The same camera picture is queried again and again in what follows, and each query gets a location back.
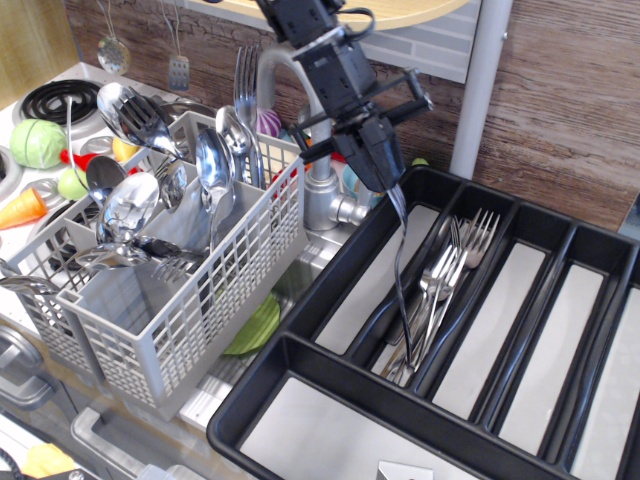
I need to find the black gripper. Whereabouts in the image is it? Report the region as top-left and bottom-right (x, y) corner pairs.
(287, 27), (433, 193)

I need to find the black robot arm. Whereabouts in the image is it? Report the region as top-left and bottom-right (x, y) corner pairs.
(258, 1), (433, 192)

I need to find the forks pile in tray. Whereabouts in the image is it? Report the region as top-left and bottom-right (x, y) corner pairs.
(381, 209), (501, 385)

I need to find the tall upright silver fork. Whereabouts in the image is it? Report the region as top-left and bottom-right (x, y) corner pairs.
(234, 46), (266, 189)

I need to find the black cutlery tray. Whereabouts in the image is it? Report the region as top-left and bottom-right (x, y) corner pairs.
(206, 166), (639, 479)

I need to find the silver fork lying in basket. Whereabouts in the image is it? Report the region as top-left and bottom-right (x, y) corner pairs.
(152, 252), (204, 282)

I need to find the grey cutlery basket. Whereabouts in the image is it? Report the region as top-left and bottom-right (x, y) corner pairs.
(9, 136), (307, 419)

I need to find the light blue cup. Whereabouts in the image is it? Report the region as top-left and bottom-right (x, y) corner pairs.
(342, 165), (374, 207)

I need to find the silver sink faucet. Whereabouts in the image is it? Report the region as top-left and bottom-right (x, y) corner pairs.
(257, 44), (374, 231)

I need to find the purple toy onion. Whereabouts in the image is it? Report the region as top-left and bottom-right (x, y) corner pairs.
(256, 108), (282, 138)

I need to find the wooden shelf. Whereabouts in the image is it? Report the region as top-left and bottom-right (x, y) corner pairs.
(178, 0), (469, 30)

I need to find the small silver spoon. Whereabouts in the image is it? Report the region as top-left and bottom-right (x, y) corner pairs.
(216, 106), (251, 184)

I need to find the large silver spoon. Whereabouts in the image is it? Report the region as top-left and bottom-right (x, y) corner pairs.
(195, 128), (235, 253)

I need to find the grey support pole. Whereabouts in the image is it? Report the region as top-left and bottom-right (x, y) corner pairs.
(449, 0), (513, 180)

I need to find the green plate in sink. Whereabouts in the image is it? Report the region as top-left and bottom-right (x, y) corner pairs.
(224, 294), (281, 356)

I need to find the hanging metal spatula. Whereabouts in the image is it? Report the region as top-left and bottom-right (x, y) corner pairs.
(161, 1), (190, 92)

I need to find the silver serving spoon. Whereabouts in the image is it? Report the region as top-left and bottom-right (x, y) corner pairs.
(96, 172), (159, 244)

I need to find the yellow toy lemon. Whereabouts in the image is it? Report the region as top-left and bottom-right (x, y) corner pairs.
(112, 137), (140, 163)

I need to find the hanging slotted spoon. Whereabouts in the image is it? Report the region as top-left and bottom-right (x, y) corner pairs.
(97, 1), (131, 76)

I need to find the black stove burner coil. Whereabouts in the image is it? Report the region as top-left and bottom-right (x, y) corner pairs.
(17, 79), (100, 125)

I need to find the green toy cabbage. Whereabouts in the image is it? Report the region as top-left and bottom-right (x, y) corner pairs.
(9, 119), (67, 170)

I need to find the orange toy carrot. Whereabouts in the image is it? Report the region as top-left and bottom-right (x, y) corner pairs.
(1, 188), (48, 230)

